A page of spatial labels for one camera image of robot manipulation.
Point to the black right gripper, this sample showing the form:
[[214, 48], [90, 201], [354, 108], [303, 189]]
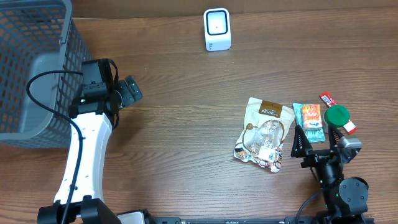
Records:
[[321, 157]]

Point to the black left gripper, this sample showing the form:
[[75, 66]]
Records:
[[132, 90]]

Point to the teal tissue packet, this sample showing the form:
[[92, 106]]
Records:
[[313, 135]]

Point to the orange white snack packet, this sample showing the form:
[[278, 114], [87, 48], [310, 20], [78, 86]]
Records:
[[311, 117]]

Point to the green lid jar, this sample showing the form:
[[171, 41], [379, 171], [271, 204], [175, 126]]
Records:
[[337, 115]]

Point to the red snack bar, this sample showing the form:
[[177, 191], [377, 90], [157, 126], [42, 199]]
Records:
[[329, 101]]

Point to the white snack wrapper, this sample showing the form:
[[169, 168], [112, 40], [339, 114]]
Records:
[[266, 125]]

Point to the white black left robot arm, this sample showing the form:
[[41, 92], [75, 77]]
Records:
[[93, 116]]

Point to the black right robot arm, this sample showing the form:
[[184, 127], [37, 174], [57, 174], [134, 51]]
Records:
[[345, 199]]

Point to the white barcode scanner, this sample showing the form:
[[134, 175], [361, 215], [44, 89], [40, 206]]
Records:
[[217, 29]]

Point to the grey plastic mesh basket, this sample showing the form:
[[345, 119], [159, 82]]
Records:
[[41, 53]]

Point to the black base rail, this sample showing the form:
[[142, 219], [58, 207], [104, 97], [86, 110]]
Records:
[[143, 217]]

